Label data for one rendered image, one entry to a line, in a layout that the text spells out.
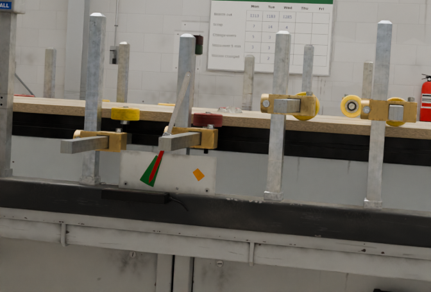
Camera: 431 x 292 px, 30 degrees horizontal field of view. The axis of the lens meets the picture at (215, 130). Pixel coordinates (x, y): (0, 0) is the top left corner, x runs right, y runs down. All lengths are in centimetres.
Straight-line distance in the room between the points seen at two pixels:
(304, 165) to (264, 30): 709
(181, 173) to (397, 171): 59
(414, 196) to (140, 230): 74
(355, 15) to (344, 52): 43
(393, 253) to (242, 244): 38
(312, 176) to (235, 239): 31
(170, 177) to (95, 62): 37
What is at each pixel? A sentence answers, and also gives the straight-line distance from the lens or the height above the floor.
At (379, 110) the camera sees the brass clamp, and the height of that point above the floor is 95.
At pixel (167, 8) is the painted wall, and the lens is 960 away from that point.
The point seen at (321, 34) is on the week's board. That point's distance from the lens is 922.
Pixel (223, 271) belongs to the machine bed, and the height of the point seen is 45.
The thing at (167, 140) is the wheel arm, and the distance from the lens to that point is 180.
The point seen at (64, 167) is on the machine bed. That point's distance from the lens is 244.
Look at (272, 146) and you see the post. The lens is 204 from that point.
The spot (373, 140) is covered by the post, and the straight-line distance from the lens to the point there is 202.
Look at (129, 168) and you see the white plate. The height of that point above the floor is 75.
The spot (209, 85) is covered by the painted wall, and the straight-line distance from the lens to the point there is 942.
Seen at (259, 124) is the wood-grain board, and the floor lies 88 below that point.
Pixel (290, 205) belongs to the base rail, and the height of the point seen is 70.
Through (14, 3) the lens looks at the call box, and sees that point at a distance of 225.
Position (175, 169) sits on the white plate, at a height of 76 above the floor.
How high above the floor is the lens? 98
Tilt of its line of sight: 3 degrees down
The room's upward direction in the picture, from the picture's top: 3 degrees clockwise
